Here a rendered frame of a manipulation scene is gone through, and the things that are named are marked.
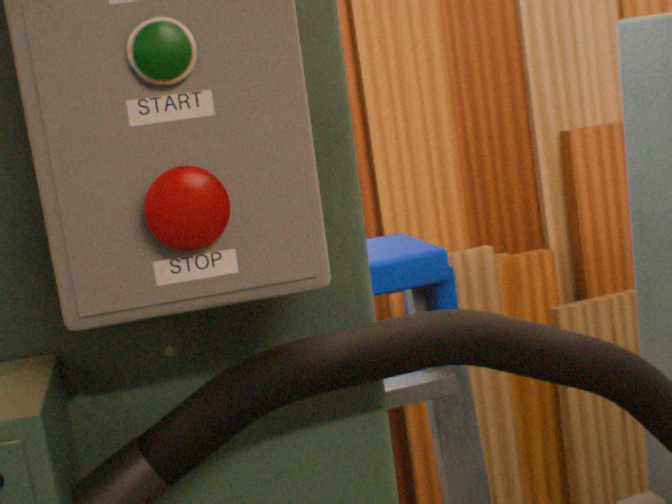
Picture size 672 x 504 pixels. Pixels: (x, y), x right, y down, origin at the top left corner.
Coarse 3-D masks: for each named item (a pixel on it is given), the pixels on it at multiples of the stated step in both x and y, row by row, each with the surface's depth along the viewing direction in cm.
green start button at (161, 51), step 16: (144, 32) 33; (160, 32) 33; (176, 32) 33; (128, 48) 33; (144, 48) 33; (160, 48) 33; (176, 48) 33; (192, 48) 34; (144, 64) 33; (160, 64) 33; (176, 64) 33; (192, 64) 34; (144, 80) 34; (160, 80) 33; (176, 80) 34
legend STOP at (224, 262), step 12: (216, 252) 35; (228, 252) 35; (156, 264) 35; (168, 264) 35; (180, 264) 35; (192, 264) 35; (204, 264) 35; (216, 264) 35; (228, 264) 35; (156, 276) 35; (168, 276) 35; (180, 276) 35; (192, 276) 35; (204, 276) 35
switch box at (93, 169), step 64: (64, 0) 33; (192, 0) 34; (256, 0) 34; (64, 64) 33; (128, 64) 34; (256, 64) 35; (64, 128) 34; (128, 128) 34; (192, 128) 34; (256, 128) 35; (64, 192) 34; (128, 192) 34; (256, 192) 35; (64, 256) 34; (128, 256) 35; (256, 256) 36; (320, 256) 36; (64, 320) 35; (128, 320) 35
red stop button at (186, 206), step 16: (160, 176) 34; (176, 176) 34; (192, 176) 34; (208, 176) 34; (160, 192) 34; (176, 192) 34; (192, 192) 34; (208, 192) 34; (224, 192) 34; (144, 208) 34; (160, 208) 34; (176, 208) 34; (192, 208) 34; (208, 208) 34; (224, 208) 34; (160, 224) 34; (176, 224) 34; (192, 224) 34; (208, 224) 34; (224, 224) 34; (160, 240) 34; (176, 240) 34; (192, 240) 34; (208, 240) 34
